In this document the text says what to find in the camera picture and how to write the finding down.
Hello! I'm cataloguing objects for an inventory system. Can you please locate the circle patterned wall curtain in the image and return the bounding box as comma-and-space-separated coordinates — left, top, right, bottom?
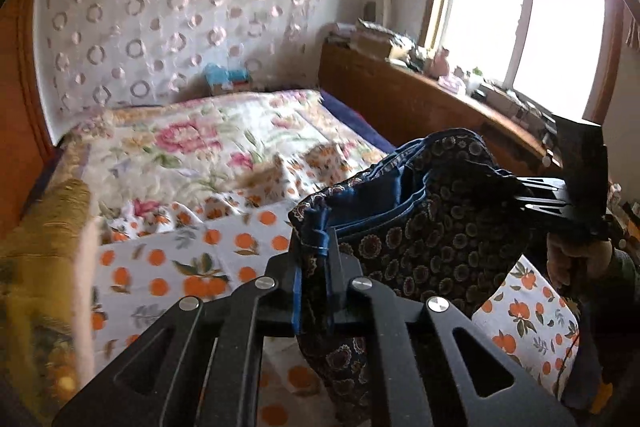
34, 0, 320, 141

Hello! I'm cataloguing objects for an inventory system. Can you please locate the person right hand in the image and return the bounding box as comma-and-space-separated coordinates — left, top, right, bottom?
547, 234, 613, 291

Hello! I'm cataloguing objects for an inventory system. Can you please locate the orange print bed sheet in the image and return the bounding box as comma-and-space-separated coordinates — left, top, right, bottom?
92, 199, 579, 426

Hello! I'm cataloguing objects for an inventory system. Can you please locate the stack of papers and boxes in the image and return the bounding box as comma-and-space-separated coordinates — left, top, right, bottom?
326, 20, 414, 62

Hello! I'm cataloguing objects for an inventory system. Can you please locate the dark sleeved right forearm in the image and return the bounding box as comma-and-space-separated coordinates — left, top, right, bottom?
562, 247, 639, 425

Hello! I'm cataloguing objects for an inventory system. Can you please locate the blue tissue box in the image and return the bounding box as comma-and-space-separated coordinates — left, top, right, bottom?
203, 64, 252, 95

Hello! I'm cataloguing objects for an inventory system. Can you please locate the pink figurine on cabinet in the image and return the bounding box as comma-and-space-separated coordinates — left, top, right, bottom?
430, 46, 450, 79

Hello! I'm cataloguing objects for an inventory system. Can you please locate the long wooden side cabinet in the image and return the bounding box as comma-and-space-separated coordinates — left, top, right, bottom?
318, 43, 561, 176

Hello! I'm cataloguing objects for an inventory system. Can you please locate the floral quilt on bed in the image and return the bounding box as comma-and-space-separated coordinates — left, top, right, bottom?
51, 90, 384, 218

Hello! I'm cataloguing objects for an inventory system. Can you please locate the window with wooden frame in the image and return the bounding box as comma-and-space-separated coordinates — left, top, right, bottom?
418, 0, 626, 126

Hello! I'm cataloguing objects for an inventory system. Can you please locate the olive gold patterned pillow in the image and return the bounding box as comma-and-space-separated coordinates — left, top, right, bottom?
0, 178, 99, 423

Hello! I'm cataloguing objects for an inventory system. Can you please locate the wooden louvered wardrobe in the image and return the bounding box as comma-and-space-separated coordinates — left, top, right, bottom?
0, 0, 54, 235

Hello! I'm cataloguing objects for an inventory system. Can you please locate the navy patterned satin garment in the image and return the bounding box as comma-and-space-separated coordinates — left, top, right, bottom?
288, 128, 532, 426

